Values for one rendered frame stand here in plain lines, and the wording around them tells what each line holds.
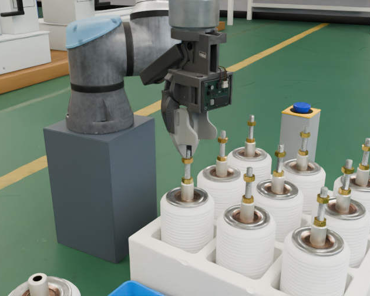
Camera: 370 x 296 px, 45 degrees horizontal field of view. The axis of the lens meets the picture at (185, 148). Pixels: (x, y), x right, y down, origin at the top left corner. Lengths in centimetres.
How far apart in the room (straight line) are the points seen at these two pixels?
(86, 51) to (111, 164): 23
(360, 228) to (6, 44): 224
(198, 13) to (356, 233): 43
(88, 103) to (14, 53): 178
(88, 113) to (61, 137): 8
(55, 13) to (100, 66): 235
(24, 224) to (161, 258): 56
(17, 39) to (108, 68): 181
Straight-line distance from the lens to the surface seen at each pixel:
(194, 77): 65
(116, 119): 97
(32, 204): 136
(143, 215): 110
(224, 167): 87
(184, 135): 72
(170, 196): 79
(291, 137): 108
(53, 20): 331
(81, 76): 96
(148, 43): 95
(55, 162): 104
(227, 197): 85
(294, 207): 81
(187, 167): 76
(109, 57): 94
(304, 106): 107
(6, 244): 120
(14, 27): 280
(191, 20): 65
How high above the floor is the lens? 63
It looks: 22 degrees down
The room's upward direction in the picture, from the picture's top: straight up
